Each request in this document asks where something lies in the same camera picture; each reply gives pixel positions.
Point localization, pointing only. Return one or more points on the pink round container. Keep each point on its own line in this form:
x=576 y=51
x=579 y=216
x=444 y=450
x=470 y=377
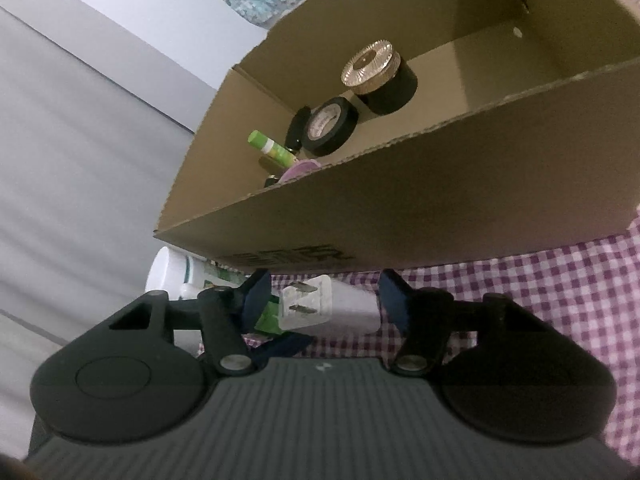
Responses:
x=300 y=169

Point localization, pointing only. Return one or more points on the black tape roll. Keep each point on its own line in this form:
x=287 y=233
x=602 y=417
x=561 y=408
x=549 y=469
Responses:
x=345 y=120

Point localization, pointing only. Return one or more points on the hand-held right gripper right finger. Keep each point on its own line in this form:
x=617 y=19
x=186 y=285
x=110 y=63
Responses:
x=392 y=305

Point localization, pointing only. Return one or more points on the black jar gold lid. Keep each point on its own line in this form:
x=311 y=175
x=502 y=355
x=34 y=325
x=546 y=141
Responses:
x=390 y=90

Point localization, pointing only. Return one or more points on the black oval case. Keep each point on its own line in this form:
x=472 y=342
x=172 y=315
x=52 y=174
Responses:
x=296 y=130

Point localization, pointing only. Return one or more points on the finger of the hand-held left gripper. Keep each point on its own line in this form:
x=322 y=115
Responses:
x=285 y=346

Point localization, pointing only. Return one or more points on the white charger plug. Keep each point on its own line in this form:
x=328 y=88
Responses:
x=340 y=305

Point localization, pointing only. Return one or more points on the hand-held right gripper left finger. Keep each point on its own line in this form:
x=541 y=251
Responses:
x=257 y=305

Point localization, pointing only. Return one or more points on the green glue stick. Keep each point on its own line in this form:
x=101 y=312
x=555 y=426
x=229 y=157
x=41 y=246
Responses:
x=265 y=145

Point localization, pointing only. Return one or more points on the small black tube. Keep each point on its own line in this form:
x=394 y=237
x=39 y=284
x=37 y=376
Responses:
x=271 y=181

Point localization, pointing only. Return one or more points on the purple white checkered cloth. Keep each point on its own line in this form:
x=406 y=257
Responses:
x=550 y=285

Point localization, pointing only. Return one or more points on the brown cardboard box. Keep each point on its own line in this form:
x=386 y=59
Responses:
x=450 y=185

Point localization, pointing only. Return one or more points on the white curtain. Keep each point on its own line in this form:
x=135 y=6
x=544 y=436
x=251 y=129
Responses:
x=75 y=160

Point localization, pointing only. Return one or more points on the white lidded jar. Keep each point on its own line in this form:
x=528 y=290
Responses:
x=167 y=270

